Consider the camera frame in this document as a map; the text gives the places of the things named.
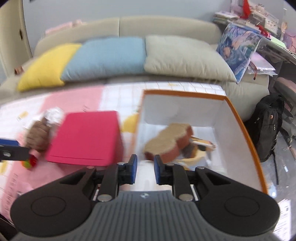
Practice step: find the magenta red box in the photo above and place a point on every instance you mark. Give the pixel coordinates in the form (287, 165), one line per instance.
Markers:
(87, 139)

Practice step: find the light blue cushion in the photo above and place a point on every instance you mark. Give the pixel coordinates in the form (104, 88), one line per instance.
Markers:
(106, 57)

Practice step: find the blue anime poster board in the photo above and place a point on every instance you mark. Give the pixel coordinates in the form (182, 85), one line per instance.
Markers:
(236, 47)

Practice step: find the black backpack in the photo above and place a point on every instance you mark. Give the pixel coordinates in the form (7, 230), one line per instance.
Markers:
(265, 124)

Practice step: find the white crumpled plastic bag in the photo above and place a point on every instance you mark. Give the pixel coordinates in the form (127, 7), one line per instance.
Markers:
(53, 117)

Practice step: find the brown fibre scrub pad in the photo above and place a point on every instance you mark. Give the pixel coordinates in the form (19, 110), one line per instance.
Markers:
(169, 142)

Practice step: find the brown knotted plush towel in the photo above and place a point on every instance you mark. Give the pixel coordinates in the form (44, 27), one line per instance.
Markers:
(38, 137)

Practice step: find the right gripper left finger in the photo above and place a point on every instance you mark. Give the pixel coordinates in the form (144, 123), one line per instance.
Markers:
(66, 203)

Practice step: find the beige sofa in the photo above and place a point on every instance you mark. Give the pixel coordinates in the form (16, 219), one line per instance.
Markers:
(244, 95)

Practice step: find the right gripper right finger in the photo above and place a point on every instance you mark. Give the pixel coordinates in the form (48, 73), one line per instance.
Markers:
(225, 204)

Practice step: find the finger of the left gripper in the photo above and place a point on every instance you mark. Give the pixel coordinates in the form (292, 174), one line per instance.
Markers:
(10, 150)

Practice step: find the yellow cushion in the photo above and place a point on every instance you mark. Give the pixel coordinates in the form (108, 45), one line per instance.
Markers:
(47, 70)

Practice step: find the beige grey cushion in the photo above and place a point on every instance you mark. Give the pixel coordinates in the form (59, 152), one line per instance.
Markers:
(185, 57)

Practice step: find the cluttered desk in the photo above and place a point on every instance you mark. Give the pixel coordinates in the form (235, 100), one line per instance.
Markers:
(275, 20)

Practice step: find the orange white cardboard box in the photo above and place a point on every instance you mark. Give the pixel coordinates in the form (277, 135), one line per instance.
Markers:
(213, 118)

